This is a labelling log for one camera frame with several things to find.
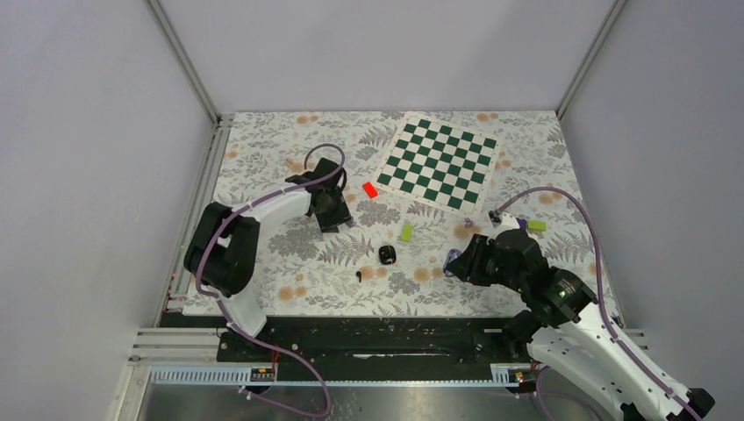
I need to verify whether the black earbud charging case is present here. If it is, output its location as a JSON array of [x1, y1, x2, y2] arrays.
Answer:
[[378, 245, 397, 265]]

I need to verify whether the floral patterned table mat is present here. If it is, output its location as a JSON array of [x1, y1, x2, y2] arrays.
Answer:
[[213, 111, 597, 318]]

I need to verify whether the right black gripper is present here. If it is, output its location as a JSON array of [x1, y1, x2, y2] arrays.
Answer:
[[446, 232, 526, 292]]

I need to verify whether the lime green block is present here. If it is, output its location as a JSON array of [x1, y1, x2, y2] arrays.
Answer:
[[400, 224, 414, 242]]

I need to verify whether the red block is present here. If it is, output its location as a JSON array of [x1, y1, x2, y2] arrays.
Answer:
[[362, 182, 379, 199]]

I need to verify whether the green white chessboard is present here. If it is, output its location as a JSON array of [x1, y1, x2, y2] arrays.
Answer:
[[371, 111, 503, 217]]

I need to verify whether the purple earbud charging case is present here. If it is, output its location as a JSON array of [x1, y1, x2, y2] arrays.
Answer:
[[442, 248, 461, 278]]

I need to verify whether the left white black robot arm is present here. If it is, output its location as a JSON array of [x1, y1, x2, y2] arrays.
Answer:
[[183, 158, 353, 360]]

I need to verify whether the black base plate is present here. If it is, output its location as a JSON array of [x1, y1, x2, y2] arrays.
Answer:
[[158, 312, 559, 383]]

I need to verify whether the purple green block stack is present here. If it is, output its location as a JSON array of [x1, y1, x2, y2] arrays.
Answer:
[[517, 218, 547, 232]]

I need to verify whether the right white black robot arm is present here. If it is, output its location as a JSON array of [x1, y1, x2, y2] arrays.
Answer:
[[445, 229, 715, 420]]

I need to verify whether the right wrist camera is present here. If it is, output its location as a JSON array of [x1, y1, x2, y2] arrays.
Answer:
[[489, 210, 520, 231]]

